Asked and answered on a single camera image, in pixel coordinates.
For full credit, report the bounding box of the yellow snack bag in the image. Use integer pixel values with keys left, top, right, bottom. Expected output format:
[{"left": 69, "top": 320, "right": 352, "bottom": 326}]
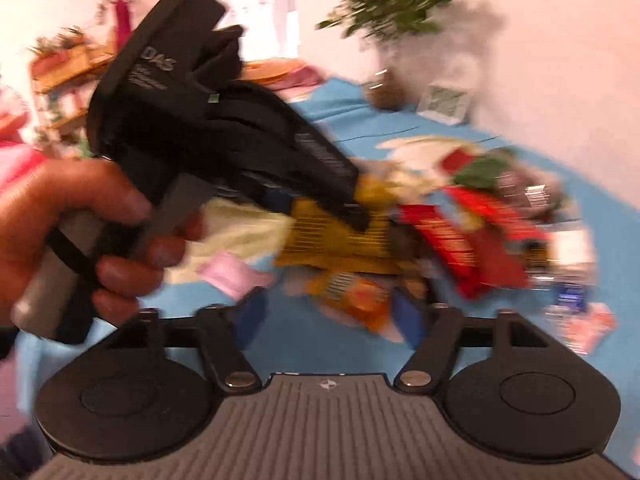
[{"left": 273, "top": 174, "right": 414, "bottom": 275}]

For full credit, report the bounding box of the orange yellow candy packet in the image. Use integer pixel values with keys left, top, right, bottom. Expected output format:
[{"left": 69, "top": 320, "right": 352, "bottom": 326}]
[{"left": 306, "top": 271, "right": 404, "bottom": 342}]

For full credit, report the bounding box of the red chocolate bar wrapper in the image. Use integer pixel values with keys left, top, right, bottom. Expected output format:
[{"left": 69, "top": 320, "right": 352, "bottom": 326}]
[{"left": 388, "top": 185, "right": 549, "bottom": 300}]

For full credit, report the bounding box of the pink strawberry candy packet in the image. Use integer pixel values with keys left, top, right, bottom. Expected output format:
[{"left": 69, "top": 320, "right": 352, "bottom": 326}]
[{"left": 547, "top": 302, "right": 617, "bottom": 356}]

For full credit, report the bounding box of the blue foil chocolate ball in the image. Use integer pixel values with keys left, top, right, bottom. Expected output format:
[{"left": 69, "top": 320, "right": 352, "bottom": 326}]
[{"left": 554, "top": 283, "right": 589, "bottom": 314}]

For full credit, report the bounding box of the white nougat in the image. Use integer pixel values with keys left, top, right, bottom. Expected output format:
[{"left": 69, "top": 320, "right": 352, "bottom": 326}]
[{"left": 548, "top": 223, "right": 597, "bottom": 285}]

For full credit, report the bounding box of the person's left hand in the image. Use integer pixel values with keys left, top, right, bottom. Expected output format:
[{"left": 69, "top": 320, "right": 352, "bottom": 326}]
[{"left": 1, "top": 159, "right": 206, "bottom": 326}]

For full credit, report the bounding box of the small pink sachet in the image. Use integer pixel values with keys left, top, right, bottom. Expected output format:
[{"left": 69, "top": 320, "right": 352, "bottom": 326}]
[{"left": 196, "top": 252, "right": 273, "bottom": 300}]

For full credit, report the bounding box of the black clothing pile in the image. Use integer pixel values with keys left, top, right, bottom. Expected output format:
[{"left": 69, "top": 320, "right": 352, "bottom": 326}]
[{"left": 192, "top": 25, "right": 244, "bottom": 90}]

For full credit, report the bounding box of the cream green snack packet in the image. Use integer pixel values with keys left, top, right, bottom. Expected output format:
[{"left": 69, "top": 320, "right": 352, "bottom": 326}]
[{"left": 383, "top": 162, "right": 450, "bottom": 202}]

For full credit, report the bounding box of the blue floral tablecloth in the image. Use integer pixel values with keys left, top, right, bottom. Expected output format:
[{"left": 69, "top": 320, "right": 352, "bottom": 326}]
[{"left": 14, "top": 77, "right": 640, "bottom": 466}]

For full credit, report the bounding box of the green plastic basket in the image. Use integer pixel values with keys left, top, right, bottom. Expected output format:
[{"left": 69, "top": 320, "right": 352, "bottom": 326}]
[{"left": 165, "top": 198, "right": 294, "bottom": 285}]

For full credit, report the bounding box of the wooden shelf with plants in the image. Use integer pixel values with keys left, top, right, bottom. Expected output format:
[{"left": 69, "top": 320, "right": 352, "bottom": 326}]
[{"left": 28, "top": 26, "right": 116, "bottom": 158}]

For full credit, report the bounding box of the white digital clock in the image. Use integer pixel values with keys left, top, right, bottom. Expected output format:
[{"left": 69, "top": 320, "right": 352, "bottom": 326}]
[{"left": 416, "top": 84, "right": 472, "bottom": 126}]

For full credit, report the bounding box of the green red clear snack bag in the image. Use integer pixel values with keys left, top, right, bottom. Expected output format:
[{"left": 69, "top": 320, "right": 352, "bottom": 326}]
[{"left": 438, "top": 146, "right": 570, "bottom": 220}]

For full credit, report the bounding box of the potted plant in glass vase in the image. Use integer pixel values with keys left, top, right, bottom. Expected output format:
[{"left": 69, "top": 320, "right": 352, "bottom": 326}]
[{"left": 316, "top": 0, "right": 454, "bottom": 112}]

